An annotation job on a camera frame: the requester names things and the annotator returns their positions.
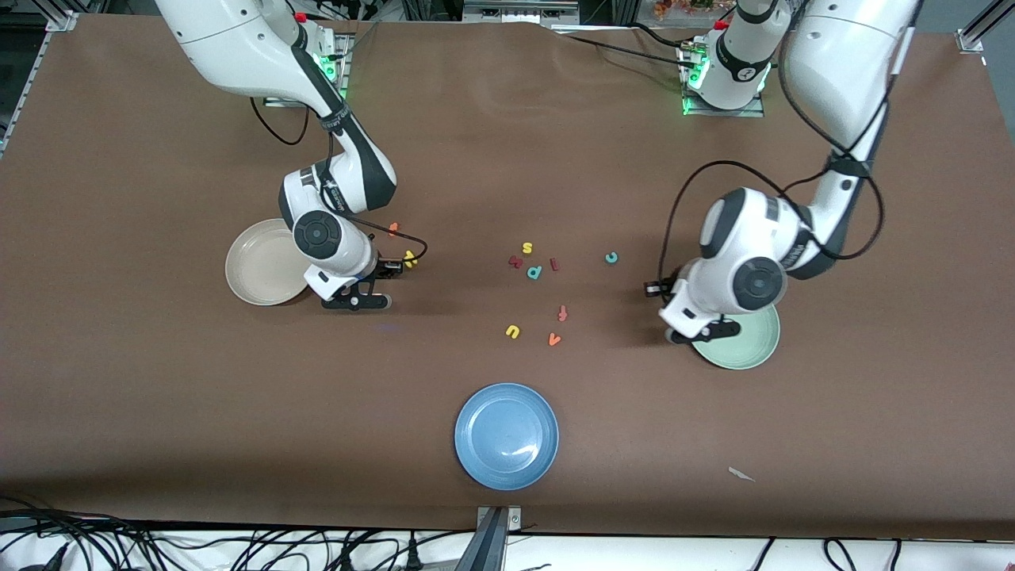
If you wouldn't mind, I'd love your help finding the brown table cover sheet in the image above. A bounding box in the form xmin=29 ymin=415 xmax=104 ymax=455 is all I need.
xmin=0 ymin=12 xmax=1015 ymax=542

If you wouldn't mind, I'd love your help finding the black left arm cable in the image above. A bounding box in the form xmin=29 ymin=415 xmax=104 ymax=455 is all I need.
xmin=661 ymin=0 xmax=921 ymax=288

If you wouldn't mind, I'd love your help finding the silver aluminium frame bar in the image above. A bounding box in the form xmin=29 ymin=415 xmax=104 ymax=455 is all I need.
xmin=462 ymin=0 xmax=581 ymax=25

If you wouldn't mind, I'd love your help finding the pale green plate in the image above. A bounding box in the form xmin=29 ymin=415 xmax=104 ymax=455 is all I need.
xmin=691 ymin=305 xmax=782 ymax=371

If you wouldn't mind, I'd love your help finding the blue plate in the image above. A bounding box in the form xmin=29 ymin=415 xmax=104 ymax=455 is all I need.
xmin=454 ymin=382 xmax=561 ymax=492

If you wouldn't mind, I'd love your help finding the black right arm loop cable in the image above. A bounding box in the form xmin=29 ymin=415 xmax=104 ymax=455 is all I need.
xmin=250 ymin=97 xmax=312 ymax=147

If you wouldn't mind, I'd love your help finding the looped black cable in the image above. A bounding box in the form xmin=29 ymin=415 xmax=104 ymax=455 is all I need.
xmin=823 ymin=538 xmax=861 ymax=571

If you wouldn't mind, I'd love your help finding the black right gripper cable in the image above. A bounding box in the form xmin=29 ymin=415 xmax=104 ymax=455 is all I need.
xmin=317 ymin=131 xmax=430 ymax=267

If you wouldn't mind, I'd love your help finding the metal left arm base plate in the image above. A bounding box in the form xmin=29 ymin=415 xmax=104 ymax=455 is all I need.
xmin=680 ymin=40 xmax=767 ymax=119

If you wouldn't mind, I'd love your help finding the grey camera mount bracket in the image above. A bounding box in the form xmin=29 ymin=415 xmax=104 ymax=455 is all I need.
xmin=454 ymin=505 xmax=524 ymax=571

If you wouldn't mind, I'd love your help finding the aluminium table frame rail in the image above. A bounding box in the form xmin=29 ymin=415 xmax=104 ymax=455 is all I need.
xmin=0 ymin=10 xmax=80 ymax=155
xmin=956 ymin=0 xmax=1015 ymax=55

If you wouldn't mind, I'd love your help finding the tangled black cable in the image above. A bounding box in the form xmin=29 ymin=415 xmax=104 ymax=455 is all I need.
xmin=0 ymin=496 xmax=171 ymax=571

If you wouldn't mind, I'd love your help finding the black cable on table cover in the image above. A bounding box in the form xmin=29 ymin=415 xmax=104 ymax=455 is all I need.
xmin=555 ymin=30 xmax=699 ymax=71
xmin=622 ymin=22 xmax=691 ymax=52

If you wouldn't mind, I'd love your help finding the beige brown plate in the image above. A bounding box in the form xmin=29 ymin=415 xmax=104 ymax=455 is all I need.
xmin=225 ymin=218 xmax=318 ymax=307

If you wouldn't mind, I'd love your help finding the orange leafy decoration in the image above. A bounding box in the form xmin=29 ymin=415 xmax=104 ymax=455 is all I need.
xmin=654 ymin=0 xmax=734 ymax=18

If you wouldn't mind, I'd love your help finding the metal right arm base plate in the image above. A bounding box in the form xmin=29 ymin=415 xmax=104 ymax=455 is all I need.
xmin=263 ymin=32 xmax=354 ymax=109

